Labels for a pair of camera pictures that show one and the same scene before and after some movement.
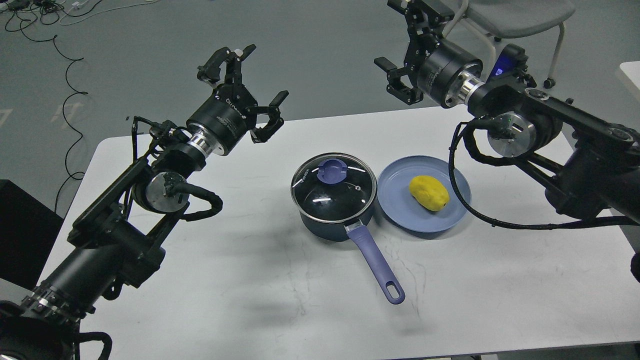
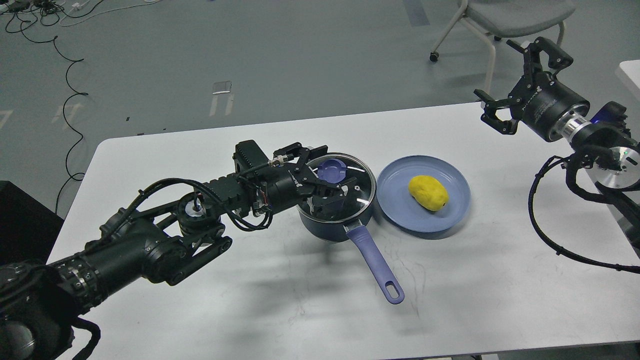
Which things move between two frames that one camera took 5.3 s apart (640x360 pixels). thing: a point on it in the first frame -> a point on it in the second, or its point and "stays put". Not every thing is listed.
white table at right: [632, 69] stays put
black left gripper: [226, 117] -> [282, 187]
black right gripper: [439, 64] -> [538, 99]
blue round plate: [395, 196] stays put
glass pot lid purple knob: [332, 171] stays put
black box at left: [28, 229] stays put
